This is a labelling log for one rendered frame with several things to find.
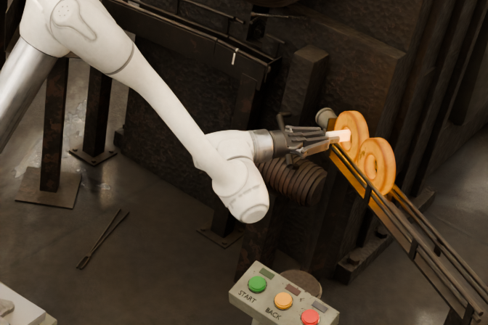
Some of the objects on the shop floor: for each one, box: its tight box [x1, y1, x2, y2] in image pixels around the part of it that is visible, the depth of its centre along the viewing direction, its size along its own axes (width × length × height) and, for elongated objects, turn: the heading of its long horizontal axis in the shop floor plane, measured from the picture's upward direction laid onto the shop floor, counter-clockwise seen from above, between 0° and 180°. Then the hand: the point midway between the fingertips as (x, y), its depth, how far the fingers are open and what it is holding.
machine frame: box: [113, 0, 488, 286], centre depth 307 cm, size 73×108×176 cm
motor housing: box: [233, 153, 328, 284], centre depth 286 cm, size 13×22×54 cm, turn 40°
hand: (338, 136), depth 251 cm, fingers closed
